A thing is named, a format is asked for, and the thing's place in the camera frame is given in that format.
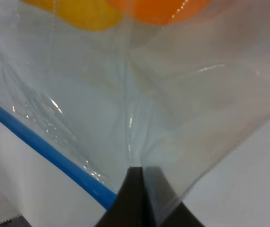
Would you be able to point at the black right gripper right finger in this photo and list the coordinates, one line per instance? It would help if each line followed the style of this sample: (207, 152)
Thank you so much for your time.
(162, 206)

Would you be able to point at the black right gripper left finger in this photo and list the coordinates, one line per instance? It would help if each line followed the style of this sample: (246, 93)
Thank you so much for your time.
(131, 206)

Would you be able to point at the yellow pear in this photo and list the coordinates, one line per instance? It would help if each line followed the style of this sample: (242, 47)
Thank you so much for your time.
(90, 15)

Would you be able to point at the clear zip bag blue seal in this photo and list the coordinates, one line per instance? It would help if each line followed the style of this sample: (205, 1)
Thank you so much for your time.
(179, 96)

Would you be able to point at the orange fruit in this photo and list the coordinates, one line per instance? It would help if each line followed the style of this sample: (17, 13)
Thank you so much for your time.
(160, 12)

